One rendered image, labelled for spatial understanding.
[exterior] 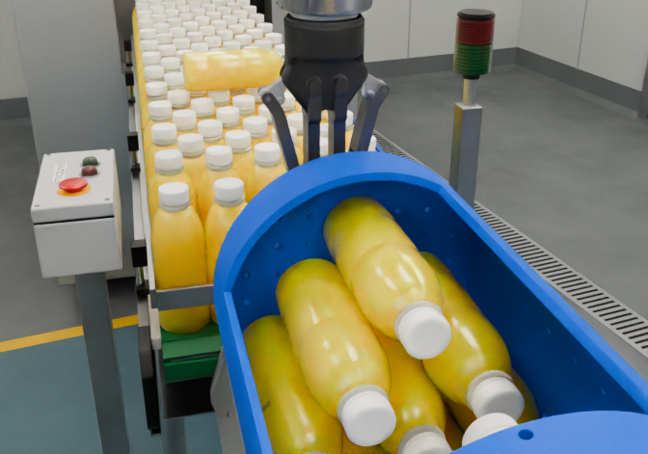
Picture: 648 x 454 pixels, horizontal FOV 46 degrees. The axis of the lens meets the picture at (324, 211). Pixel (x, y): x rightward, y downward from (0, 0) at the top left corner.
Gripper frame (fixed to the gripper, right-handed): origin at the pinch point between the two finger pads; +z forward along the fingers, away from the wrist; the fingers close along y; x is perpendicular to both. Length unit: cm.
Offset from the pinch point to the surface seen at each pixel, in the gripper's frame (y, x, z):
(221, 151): 6.8, -34.9, 5.7
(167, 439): 19, -47, 67
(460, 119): -36, -48, 8
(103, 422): 28, -29, 47
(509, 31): -258, -465, 90
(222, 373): 10.6, -12.4, 27.9
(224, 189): 8.1, -21.3, 5.7
